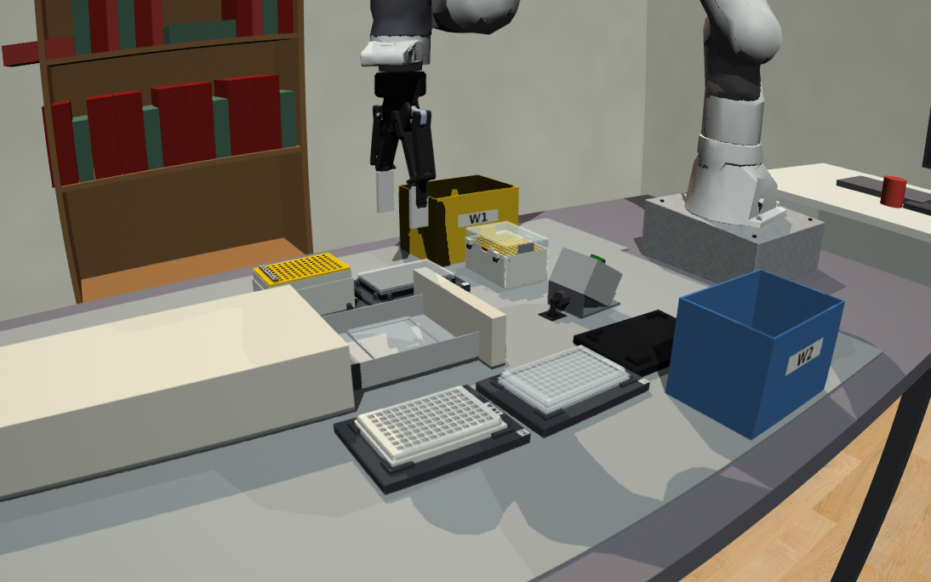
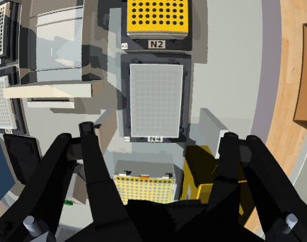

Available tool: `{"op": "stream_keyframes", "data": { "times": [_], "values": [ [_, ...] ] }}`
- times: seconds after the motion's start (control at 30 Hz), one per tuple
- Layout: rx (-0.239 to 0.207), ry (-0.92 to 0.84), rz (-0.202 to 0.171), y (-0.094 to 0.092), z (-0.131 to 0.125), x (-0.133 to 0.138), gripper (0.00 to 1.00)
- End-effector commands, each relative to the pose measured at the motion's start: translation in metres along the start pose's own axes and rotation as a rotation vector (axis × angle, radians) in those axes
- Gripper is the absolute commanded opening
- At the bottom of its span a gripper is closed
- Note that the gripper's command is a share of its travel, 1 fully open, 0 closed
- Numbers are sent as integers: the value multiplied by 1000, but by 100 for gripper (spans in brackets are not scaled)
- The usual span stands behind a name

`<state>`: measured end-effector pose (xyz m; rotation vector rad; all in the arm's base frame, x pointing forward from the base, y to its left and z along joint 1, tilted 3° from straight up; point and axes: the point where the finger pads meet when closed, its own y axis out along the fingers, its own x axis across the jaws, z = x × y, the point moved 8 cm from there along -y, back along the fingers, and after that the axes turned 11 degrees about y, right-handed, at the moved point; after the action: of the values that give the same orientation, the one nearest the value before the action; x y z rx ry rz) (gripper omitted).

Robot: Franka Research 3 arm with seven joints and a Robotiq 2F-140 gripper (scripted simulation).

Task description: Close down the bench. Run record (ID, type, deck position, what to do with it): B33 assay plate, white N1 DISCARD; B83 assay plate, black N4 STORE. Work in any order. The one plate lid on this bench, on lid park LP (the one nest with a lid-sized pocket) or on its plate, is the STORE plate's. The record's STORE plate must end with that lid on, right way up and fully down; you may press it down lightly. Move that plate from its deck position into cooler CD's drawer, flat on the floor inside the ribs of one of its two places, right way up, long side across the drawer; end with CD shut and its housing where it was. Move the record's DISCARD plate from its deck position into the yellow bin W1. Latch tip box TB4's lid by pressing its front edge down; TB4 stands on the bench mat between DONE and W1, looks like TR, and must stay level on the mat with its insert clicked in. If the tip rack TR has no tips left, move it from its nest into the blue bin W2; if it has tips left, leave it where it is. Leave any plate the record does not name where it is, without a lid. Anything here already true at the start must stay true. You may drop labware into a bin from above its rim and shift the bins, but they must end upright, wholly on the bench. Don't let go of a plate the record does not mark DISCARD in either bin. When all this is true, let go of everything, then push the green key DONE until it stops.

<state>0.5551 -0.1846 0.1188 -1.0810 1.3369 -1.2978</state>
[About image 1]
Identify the yellow open-top bin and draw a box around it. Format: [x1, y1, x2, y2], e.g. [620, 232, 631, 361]
[398, 174, 519, 266]

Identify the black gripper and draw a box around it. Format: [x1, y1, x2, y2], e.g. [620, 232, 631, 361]
[370, 71, 436, 229]

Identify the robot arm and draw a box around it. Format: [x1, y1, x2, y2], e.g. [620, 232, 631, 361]
[361, 0, 786, 228]

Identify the blue open-top bin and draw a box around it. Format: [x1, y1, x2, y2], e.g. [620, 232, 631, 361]
[665, 269, 845, 440]

